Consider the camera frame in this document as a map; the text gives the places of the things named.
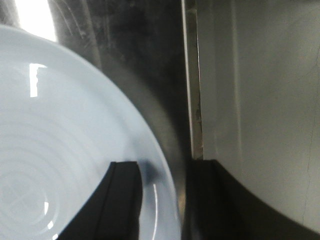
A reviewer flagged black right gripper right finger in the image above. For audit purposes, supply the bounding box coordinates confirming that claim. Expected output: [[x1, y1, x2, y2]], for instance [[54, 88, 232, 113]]
[[184, 160, 320, 240]]

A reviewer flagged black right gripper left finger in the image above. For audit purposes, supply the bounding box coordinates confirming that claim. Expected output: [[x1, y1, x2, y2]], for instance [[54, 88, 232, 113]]
[[58, 161, 142, 240]]

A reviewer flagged light blue plate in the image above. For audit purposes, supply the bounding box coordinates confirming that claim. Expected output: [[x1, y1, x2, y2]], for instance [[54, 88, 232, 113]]
[[0, 25, 181, 240]]

